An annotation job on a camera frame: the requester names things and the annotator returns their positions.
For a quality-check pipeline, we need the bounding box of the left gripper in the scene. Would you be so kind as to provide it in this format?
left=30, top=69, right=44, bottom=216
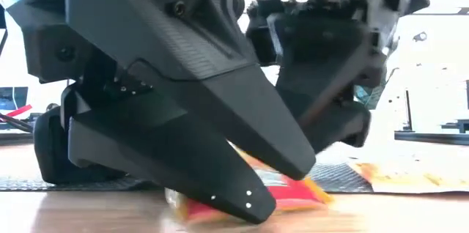
left=7, top=0, right=155, bottom=185

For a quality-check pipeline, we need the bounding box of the mango tea sachet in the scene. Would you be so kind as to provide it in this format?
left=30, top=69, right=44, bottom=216
left=164, top=144, right=335, bottom=225

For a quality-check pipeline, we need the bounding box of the orange white tea packet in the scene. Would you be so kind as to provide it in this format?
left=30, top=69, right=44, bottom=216
left=347, top=159, right=469, bottom=194

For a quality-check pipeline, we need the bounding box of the dark grey woven placemat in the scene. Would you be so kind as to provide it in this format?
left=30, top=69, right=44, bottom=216
left=0, top=162, right=374, bottom=193

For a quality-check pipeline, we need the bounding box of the dark wall screen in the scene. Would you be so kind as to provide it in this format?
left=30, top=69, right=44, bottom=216
left=0, top=86, right=30, bottom=111

